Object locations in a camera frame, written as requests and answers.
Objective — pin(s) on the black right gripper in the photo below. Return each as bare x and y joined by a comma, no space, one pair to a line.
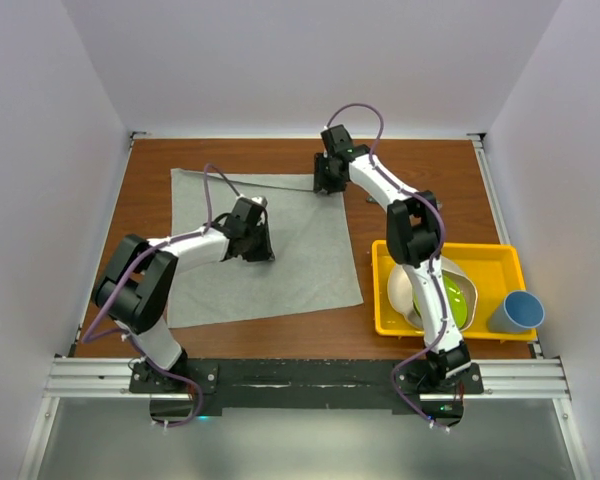
321,181

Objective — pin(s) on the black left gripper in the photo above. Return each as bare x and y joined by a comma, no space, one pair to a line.
265,252

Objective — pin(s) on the grey cloth napkin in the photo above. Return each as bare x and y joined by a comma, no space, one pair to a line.
313,268

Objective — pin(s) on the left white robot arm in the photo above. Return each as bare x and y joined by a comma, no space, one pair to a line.
135,286

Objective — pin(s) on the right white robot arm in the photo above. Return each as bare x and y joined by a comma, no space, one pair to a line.
415,234

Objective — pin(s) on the beige shell-shaped plate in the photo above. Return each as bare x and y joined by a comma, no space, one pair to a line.
403,301

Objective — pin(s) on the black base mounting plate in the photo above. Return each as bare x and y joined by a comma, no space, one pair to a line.
411,392

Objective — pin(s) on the lime green bowl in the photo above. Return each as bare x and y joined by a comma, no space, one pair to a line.
458,302

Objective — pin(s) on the yellow plastic tray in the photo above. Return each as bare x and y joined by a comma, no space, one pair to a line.
494,270

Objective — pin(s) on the blue plastic cup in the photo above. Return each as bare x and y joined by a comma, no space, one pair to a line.
519,312

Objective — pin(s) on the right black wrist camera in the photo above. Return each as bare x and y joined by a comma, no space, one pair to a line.
336,139

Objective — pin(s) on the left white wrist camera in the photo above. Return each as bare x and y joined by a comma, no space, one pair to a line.
261,200

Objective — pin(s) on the aluminium frame rail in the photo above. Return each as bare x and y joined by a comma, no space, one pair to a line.
113,378

